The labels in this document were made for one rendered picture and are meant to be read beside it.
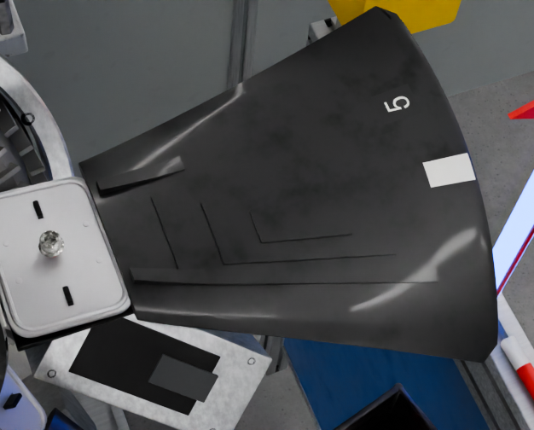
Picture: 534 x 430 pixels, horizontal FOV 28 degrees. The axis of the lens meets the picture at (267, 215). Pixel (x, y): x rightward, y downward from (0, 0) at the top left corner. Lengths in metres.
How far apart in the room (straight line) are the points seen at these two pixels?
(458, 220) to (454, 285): 0.04
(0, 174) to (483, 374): 0.49
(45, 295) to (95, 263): 0.03
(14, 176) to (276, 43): 1.10
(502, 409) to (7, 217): 0.52
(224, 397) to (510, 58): 1.47
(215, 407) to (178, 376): 0.04
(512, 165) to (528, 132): 0.09
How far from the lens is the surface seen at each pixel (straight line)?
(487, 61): 2.09
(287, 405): 1.82
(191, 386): 0.74
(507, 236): 0.85
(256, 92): 0.65
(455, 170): 0.66
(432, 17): 0.95
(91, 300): 0.57
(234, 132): 0.63
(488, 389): 0.98
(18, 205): 0.60
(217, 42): 1.68
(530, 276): 2.01
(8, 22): 0.43
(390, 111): 0.66
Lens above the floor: 1.70
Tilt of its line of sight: 59 degrees down
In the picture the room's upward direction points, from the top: 8 degrees clockwise
